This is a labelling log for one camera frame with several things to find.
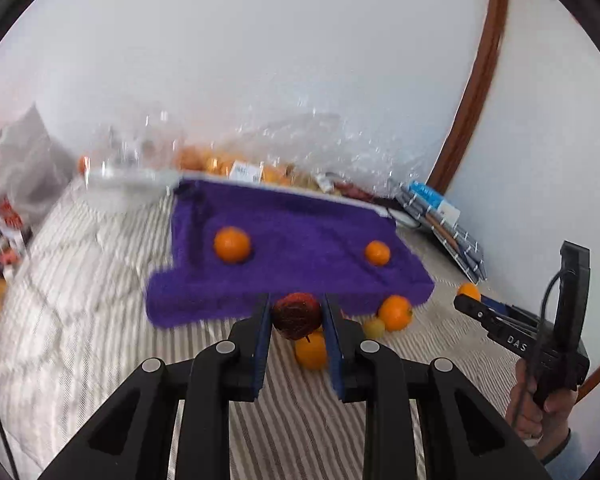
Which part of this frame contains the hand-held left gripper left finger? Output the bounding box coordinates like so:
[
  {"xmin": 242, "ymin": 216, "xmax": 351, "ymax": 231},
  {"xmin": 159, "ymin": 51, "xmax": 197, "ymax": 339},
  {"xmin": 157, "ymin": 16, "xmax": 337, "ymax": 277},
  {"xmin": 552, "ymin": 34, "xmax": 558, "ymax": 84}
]
[{"xmin": 37, "ymin": 294, "xmax": 272, "ymax": 480}]

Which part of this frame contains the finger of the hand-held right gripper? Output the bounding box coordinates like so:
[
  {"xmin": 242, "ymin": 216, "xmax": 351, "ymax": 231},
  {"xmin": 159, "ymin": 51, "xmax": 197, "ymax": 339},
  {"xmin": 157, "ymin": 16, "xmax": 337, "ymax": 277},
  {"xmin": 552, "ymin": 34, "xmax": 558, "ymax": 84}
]
[
  {"xmin": 480, "ymin": 297, "xmax": 540, "ymax": 330},
  {"xmin": 454, "ymin": 295, "xmax": 506, "ymax": 335}
]

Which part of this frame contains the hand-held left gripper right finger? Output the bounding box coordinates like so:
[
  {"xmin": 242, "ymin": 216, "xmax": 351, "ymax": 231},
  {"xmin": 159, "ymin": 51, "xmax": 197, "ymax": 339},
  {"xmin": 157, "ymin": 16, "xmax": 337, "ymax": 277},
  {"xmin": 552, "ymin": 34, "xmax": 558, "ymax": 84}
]
[{"xmin": 324, "ymin": 294, "xmax": 551, "ymax": 480}]

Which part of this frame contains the red apple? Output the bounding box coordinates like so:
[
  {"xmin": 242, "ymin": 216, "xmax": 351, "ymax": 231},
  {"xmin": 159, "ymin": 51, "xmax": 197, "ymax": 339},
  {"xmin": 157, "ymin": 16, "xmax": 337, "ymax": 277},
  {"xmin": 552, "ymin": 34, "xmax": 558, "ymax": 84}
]
[{"xmin": 272, "ymin": 292, "xmax": 324, "ymax": 339}]

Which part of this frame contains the purple towel covered tray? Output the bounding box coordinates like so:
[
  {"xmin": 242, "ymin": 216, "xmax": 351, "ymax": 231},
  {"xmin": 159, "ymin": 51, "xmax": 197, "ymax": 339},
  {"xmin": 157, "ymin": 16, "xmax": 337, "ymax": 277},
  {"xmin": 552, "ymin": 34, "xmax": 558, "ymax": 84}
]
[{"xmin": 145, "ymin": 179, "xmax": 436, "ymax": 331}]

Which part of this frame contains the person's right forearm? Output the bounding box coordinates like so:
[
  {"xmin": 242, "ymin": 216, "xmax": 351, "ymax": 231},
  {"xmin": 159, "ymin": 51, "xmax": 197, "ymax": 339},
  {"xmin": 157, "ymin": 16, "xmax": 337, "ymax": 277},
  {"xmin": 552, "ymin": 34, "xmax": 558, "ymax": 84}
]
[{"xmin": 540, "ymin": 427, "xmax": 583, "ymax": 467}]

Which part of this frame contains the person's right hand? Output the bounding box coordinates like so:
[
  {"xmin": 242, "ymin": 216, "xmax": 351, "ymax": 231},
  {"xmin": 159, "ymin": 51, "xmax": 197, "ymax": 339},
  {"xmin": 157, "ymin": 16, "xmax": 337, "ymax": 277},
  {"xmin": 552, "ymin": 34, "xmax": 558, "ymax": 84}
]
[{"xmin": 507, "ymin": 360, "xmax": 578, "ymax": 461}]

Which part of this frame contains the blue-grey checked folded cloth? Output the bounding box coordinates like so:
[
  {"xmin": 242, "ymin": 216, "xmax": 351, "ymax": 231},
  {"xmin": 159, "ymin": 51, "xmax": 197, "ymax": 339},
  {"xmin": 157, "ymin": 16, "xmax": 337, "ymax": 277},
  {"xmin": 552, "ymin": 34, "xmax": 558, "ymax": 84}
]
[{"xmin": 389, "ymin": 180, "xmax": 488, "ymax": 284}]

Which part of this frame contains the blue white tissue pack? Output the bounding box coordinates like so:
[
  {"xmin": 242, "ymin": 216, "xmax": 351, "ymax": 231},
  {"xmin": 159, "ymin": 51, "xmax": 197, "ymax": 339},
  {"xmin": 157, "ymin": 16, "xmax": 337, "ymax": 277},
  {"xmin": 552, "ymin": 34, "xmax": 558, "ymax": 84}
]
[{"xmin": 409, "ymin": 180, "xmax": 462, "ymax": 224}]

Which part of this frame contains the dark red packet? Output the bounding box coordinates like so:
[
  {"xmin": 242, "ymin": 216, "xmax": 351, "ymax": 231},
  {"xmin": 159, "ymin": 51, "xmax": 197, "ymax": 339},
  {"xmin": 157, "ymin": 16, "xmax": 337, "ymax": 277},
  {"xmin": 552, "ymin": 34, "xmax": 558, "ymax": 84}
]
[{"xmin": 330, "ymin": 179, "xmax": 378, "ymax": 202}]

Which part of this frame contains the plastic bag of brown fruit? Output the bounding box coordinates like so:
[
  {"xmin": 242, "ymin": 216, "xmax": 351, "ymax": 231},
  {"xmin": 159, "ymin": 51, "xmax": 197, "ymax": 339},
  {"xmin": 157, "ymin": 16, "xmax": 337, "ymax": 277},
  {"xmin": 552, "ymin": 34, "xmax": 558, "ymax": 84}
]
[{"xmin": 280, "ymin": 164, "xmax": 333, "ymax": 194}]

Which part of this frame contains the plastic bag of oranges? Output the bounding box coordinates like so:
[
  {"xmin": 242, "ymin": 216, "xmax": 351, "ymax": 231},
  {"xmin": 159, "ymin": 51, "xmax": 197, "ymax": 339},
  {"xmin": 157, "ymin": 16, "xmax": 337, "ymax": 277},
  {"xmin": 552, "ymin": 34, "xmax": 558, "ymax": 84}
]
[{"xmin": 175, "ymin": 145, "xmax": 291, "ymax": 186}]

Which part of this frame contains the crumpled clear plastic bag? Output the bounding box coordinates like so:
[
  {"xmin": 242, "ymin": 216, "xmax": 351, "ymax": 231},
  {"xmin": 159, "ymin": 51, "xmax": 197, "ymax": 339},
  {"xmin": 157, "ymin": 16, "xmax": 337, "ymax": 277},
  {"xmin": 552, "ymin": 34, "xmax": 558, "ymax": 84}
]
[{"xmin": 220, "ymin": 105, "xmax": 433, "ymax": 196}]

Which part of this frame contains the red white printed packet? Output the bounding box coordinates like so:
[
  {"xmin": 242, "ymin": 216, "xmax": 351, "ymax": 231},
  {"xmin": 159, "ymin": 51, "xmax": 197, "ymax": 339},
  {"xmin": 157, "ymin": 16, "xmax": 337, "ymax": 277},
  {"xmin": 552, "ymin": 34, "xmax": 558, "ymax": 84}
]
[{"xmin": 0, "ymin": 195, "xmax": 33, "ymax": 247}]

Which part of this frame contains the grey plastic bag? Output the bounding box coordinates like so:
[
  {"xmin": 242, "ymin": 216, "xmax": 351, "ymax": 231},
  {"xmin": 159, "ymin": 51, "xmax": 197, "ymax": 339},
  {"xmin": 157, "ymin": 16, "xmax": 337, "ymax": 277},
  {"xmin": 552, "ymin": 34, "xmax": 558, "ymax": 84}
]
[{"xmin": 0, "ymin": 104, "xmax": 77, "ymax": 223}]

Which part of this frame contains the brown wooden door frame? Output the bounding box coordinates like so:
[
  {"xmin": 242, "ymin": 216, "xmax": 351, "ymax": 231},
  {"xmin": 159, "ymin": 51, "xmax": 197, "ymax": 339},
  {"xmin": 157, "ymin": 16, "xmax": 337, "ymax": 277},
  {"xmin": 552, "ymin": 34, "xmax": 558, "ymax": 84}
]
[{"xmin": 424, "ymin": 0, "xmax": 512, "ymax": 196}]

